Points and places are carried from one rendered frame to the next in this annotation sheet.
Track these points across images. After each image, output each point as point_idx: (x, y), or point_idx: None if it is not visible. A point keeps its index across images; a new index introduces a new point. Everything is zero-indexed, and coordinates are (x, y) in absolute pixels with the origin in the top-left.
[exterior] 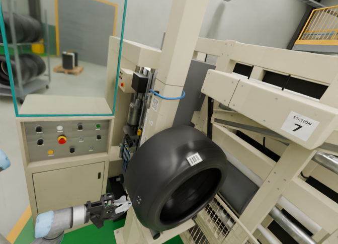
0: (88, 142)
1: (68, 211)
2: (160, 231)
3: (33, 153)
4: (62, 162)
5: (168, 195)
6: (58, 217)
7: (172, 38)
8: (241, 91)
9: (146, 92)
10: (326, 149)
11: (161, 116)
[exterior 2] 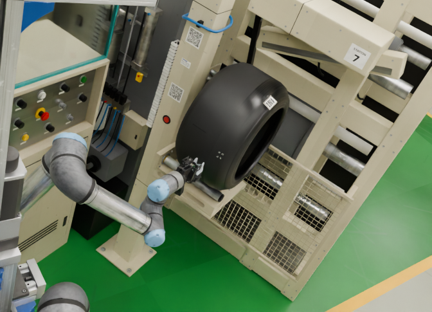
0: (67, 109)
1: (171, 177)
2: None
3: None
4: (40, 149)
5: (249, 143)
6: (169, 181)
7: None
8: (306, 18)
9: None
10: (376, 71)
11: (205, 55)
